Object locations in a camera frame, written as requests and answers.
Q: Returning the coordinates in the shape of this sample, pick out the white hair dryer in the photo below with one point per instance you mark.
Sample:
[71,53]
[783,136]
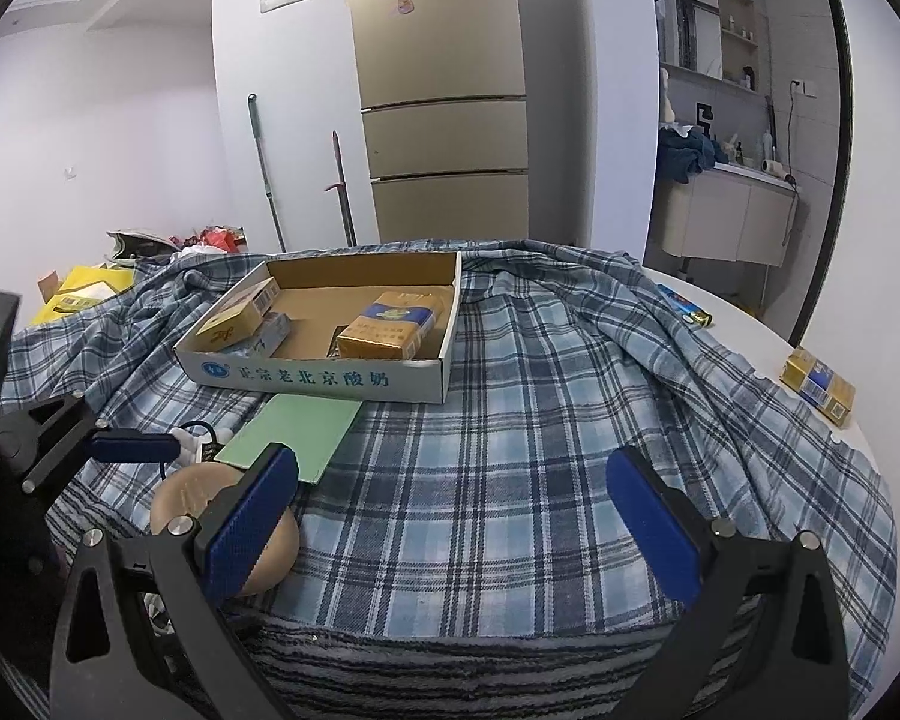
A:
[774,167]

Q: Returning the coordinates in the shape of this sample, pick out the brown cardboard tube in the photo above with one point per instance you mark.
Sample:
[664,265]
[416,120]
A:
[49,285]

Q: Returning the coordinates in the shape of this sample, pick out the grey striped cloth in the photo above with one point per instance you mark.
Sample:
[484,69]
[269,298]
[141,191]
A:
[457,660]

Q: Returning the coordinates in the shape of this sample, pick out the gold blue cigarette pack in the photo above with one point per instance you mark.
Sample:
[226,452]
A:
[386,326]

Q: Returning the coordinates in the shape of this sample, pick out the plain gold cigarette pack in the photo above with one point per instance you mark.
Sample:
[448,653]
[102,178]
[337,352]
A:
[229,322]

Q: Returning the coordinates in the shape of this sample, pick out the green card sheet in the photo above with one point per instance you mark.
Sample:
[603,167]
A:
[292,427]

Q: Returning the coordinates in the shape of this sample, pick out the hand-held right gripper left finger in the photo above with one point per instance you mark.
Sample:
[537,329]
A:
[255,525]

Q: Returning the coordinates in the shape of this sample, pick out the blue yellow lighter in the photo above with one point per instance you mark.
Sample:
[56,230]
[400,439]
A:
[682,304]

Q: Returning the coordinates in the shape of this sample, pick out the white wall socket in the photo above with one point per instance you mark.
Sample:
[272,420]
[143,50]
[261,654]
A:
[801,86]

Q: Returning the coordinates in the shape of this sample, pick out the tan round soft pad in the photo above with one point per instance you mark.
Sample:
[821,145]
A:
[187,495]

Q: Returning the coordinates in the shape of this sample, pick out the light blue packet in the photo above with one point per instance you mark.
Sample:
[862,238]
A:
[266,337]

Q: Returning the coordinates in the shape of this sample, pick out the gold refrigerator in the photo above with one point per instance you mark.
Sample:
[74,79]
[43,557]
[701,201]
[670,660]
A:
[442,90]

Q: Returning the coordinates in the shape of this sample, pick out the mirror cabinet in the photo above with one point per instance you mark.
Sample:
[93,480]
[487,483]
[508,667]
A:
[709,22]

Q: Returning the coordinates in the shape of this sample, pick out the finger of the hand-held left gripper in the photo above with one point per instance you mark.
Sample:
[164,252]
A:
[131,439]
[131,454]

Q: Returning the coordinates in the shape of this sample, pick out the red plastic bag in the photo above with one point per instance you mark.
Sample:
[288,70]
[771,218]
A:
[217,238]

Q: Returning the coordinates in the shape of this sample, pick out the blue plaid cloth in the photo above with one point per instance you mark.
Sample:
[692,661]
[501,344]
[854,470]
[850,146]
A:
[495,465]

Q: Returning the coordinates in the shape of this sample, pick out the blue towel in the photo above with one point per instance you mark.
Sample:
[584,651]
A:
[686,150]

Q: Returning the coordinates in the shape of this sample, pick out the black door frame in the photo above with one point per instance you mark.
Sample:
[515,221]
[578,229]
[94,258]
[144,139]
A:
[832,142]

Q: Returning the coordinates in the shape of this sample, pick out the yellow bag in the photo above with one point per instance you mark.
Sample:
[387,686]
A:
[82,289]

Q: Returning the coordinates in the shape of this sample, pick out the small white black gadget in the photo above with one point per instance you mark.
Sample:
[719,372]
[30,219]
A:
[195,441]

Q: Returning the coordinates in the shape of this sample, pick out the shallow cardboard box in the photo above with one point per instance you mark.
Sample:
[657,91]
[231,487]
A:
[322,307]

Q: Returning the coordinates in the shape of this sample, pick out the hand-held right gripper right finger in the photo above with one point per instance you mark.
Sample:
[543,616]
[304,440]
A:
[649,532]

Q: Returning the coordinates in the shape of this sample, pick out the white vanity cabinet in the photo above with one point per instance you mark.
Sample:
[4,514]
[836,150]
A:
[727,217]

